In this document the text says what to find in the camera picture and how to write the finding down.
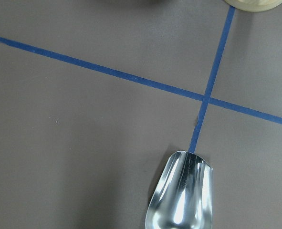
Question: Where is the wooden cup stand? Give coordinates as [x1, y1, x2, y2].
[224, 0, 282, 12]

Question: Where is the steel ice scoop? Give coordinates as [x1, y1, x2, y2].
[145, 151, 213, 229]

